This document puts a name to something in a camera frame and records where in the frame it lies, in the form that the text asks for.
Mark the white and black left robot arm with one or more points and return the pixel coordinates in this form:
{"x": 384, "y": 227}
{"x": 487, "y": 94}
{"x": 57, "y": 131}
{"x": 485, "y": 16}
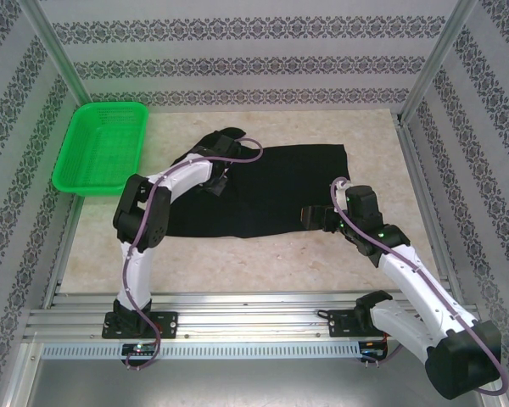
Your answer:
{"x": 133, "y": 271}

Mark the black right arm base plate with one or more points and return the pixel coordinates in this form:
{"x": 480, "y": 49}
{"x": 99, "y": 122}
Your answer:
{"x": 343, "y": 324}

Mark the small controller board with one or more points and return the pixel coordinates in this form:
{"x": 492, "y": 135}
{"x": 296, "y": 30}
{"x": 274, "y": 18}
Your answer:
{"x": 374, "y": 348}
{"x": 140, "y": 348}

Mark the aluminium corner post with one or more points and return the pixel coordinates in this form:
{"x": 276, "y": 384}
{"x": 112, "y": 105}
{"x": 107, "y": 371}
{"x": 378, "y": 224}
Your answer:
{"x": 55, "y": 46}
{"x": 439, "y": 51}

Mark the black t-shirt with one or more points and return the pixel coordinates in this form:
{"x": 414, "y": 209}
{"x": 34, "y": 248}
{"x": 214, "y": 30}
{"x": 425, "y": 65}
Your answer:
{"x": 280, "y": 191}

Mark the aluminium mounting rail frame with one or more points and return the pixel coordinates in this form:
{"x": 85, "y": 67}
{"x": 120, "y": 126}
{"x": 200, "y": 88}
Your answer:
{"x": 254, "y": 322}

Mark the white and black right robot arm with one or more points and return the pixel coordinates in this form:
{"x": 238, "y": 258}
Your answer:
{"x": 415, "y": 282}

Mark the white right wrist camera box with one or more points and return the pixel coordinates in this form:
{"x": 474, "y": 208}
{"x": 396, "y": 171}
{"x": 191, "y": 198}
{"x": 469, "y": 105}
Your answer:
{"x": 341, "y": 186}

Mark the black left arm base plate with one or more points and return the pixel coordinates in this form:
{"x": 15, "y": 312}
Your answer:
{"x": 167, "y": 324}

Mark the grey metal sheet panel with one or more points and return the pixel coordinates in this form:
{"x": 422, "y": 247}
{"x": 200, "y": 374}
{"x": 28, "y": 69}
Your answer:
{"x": 254, "y": 381}

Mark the green plastic basket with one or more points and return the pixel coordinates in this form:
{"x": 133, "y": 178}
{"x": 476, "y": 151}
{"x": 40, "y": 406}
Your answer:
{"x": 97, "y": 148}

